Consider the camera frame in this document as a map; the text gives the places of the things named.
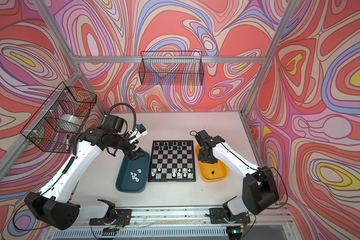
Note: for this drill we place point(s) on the black wire basket back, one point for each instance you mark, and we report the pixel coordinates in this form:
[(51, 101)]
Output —
[(169, 68)]

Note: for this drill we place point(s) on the black wire basket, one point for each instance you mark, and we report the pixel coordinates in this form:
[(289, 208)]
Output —
[(169, 68), (46, 131)]

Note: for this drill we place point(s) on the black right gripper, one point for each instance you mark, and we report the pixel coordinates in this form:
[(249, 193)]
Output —
[(202, 159)]

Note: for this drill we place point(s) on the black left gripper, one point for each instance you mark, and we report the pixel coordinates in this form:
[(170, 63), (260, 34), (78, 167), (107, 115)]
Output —
[(135, 155)]

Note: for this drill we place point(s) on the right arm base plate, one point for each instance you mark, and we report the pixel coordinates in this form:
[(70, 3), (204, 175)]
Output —
[(223, 216)]

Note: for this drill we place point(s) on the teal plastic tray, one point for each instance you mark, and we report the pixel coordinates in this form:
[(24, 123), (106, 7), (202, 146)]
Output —
[(133, 175)]

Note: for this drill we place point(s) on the yellow plastic tray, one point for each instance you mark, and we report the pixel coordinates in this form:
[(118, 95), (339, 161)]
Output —
[(213, 172)]

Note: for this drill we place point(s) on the silver tape roll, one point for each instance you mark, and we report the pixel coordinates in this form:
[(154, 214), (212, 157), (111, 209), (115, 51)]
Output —
[(71, 119)]

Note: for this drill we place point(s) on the black wire basket left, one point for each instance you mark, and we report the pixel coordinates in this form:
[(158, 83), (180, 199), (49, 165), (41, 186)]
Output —
[(46, 131)]

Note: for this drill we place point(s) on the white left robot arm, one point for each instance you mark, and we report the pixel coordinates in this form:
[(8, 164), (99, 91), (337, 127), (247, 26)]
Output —
[(52, 205)]

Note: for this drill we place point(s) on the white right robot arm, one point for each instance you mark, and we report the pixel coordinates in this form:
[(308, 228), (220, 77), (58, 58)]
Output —
[(259, 188)]

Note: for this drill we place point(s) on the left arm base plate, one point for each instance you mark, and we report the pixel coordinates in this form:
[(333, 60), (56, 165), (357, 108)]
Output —
[(117, 217)]

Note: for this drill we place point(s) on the black white chess board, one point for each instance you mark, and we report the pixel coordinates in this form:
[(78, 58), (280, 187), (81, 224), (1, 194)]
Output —
[(172, 161)]

